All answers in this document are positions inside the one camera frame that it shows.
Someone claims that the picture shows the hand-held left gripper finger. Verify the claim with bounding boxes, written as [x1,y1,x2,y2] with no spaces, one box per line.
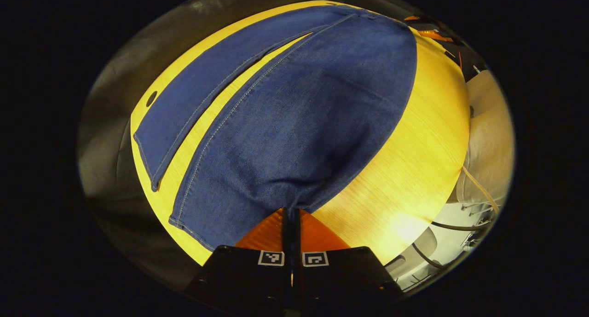
[293,208,404,315]
[183,207,292,315]

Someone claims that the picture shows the blue jeans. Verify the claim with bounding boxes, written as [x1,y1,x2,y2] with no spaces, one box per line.
[133,4,418,252]

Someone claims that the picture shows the black cable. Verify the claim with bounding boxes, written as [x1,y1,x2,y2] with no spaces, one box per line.
[411,242,445,269]
[431,220,488,231]

